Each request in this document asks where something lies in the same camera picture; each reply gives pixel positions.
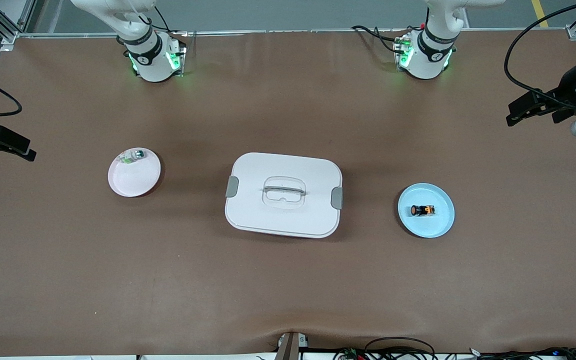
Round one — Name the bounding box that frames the black cable loop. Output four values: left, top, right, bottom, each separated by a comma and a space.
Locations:
364, 337, 436, 360

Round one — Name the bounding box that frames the light blue round plate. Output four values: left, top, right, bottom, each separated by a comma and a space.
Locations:
397, 182, 456, 239

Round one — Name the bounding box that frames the metal camera post bracket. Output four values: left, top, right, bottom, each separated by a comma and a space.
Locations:
275, 331, 310, 360

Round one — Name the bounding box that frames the white lidded storage box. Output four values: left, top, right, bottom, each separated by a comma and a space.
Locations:
224, 152, 344, 239

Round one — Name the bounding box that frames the black right base cable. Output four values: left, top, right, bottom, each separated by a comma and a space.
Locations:
138, 4, 189, 37

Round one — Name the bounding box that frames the pale pink round plate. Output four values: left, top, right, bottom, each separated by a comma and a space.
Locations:
107, 147, 162, 198

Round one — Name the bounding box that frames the black base cable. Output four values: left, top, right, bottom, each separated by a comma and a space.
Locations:
138, 4, 189, 37
351, 25, 404, 55

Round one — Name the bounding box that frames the coloured wire bundle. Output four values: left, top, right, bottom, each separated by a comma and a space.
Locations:
333, 347, 369, 360

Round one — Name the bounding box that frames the black cable bundle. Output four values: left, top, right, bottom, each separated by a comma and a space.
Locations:
468, 346, 576, 360

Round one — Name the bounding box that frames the aluminium table edge rail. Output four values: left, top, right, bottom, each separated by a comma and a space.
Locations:
15, 27, 569, 39

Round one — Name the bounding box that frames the black left base cable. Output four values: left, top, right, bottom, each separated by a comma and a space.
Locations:
351, 25, 404, 55

